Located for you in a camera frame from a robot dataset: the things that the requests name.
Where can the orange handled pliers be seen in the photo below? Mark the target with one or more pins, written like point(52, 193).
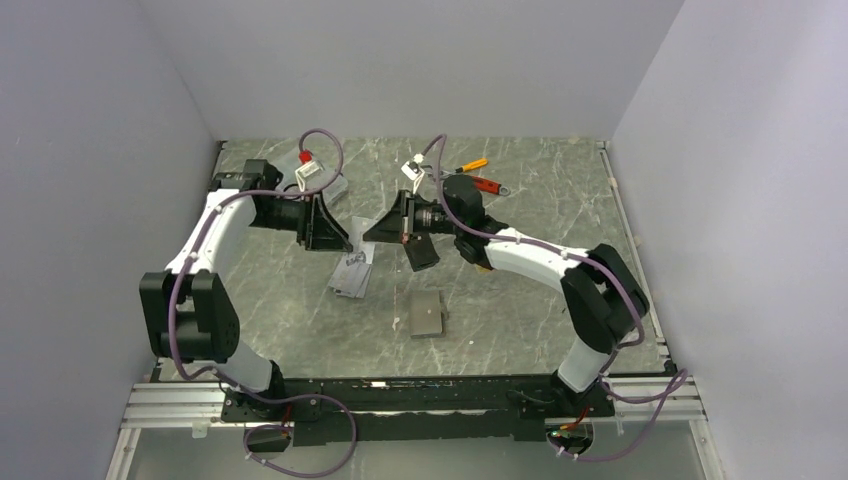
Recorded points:
point(464, 169)

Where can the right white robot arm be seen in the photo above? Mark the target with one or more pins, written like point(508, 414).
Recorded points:
point(605, 302)

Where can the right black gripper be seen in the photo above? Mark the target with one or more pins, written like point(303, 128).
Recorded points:
point(396, 226)

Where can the red adjustable wrench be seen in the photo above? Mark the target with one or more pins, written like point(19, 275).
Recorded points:
point(490, 186)

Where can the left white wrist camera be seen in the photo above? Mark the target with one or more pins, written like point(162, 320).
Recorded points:
point(310, 175)

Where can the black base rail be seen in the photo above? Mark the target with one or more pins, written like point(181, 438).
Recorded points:
point(520, 407)

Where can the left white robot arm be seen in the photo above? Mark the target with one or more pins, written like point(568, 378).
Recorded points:
point(189, 315)

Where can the black card wallet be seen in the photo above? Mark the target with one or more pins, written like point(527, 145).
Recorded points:
point(421, 253)

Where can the clear plastic organizer box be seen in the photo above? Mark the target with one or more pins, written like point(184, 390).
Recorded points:
point(334, 188)

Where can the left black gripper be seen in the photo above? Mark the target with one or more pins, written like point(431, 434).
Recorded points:
point(317, 229)

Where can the grey card holder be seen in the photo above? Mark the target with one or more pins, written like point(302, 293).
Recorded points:
point(426, 314)

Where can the silver credit cards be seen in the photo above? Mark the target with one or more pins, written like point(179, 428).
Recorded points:
point(352, 273)

